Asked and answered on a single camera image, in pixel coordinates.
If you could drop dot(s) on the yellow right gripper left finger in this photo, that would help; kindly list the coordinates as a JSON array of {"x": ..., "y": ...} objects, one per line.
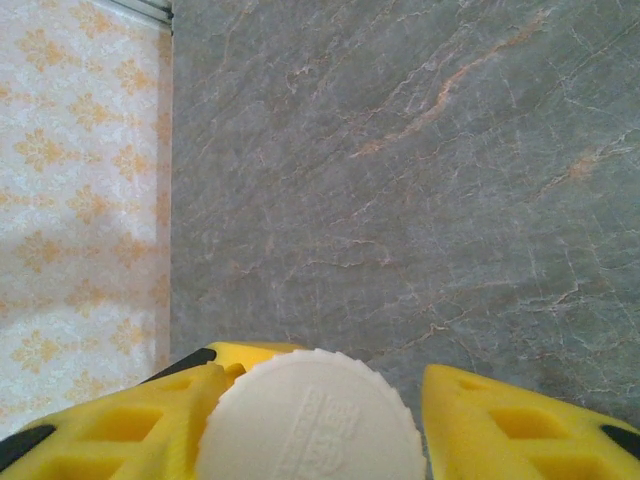
[{"x": 100, "y": 430}]

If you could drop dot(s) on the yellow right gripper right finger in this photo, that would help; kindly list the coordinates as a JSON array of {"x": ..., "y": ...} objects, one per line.
[{"x": 510, "y": 435}]

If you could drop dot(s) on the white ribbed bottle cap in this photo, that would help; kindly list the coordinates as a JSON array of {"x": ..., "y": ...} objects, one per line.
[{"x": 310, "y": 420}]

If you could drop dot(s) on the aluminium frame post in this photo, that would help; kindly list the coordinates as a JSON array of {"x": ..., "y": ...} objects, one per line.
[{"x": 150, "y": 11}]

